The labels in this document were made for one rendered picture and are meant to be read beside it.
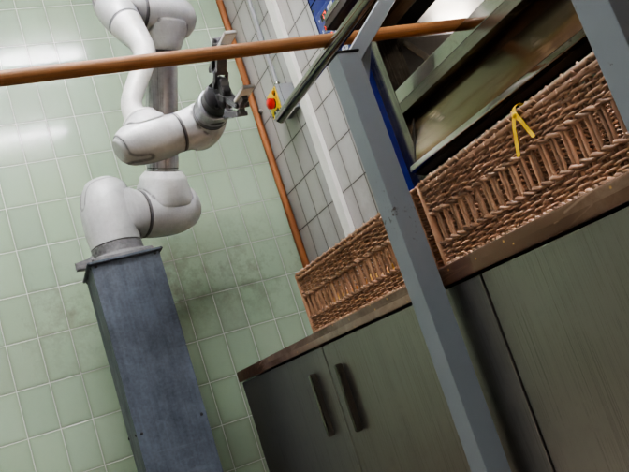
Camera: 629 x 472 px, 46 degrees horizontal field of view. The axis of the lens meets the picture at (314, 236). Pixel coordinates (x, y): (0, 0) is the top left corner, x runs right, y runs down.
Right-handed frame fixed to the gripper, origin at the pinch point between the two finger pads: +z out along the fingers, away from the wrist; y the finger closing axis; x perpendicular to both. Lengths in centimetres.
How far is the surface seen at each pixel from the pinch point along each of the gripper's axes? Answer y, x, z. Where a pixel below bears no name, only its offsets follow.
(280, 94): -27, -48, -80
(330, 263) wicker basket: 49.3, -5.8, 0.2
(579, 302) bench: 73, -1, 70
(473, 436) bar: 87, 5, 47
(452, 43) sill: 4, -55, 4
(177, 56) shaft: 1.3, 16.0, 7.4
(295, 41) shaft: 0.8, -11.1, 7.6
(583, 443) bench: 90, -1, 62
